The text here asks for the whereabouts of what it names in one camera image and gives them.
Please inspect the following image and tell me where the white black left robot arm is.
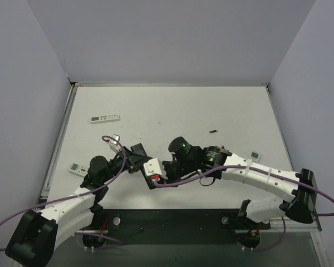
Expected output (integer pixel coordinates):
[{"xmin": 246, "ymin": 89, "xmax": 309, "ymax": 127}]
[{"xmin": 5, "ymin": 150, "xmax": 150, "ymax": 266}]

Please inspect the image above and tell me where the long white remote control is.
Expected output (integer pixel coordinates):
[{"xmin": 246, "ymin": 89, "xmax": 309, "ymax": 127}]
[{"xmin": 90, "ymin": 114, "xmax": 120, "ymax": 124}]

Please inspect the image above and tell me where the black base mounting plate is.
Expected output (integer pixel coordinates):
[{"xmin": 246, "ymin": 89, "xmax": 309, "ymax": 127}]
[{"xmin": 82, "ymin": 209, "xmax": 271, "ymax": 249}]

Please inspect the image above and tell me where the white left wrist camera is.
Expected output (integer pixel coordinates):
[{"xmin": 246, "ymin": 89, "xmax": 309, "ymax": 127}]
[{"xmin": 103, "ymin": 134, "xmax": 121, "ymax": 154}]

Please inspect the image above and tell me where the aluminium frame rail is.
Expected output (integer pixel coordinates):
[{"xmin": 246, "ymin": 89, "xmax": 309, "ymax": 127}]
[{"xmin": 267, "ymin": 214, "xmax": 322, "ymax": 233}]

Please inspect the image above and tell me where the small white remote right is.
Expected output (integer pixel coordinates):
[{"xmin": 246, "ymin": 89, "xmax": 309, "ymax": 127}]
[{"xmin": 250, "ymin": 151, "xmax": 261, "ymax": 163}]

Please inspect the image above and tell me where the small white remote left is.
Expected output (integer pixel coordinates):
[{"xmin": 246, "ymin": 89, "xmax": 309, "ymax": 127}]
[{"xmin": 68, "ymin": 163, "xmax": 88, "ymax": 177}]

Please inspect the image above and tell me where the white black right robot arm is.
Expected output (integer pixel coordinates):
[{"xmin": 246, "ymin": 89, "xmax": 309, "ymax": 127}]
[{"xmin": 162, "ymin": 136, "xmax": 317, "ymax": 224}]

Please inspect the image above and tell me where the black tv remote control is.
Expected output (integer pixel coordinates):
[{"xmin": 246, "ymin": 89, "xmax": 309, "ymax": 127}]
[{"xmin": 130, "ymin": 143, "xmax": 156, "ymax": 190}]

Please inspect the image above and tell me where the small white remote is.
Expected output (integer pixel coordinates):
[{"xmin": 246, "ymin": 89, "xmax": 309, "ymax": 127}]
[
  {"xmin": 68, "ymin": 163, "xmax": 88, "ymax": 177},
  {"xmin": 250, "ymin": 151, "xmax": 261, "ymax": 163}
]

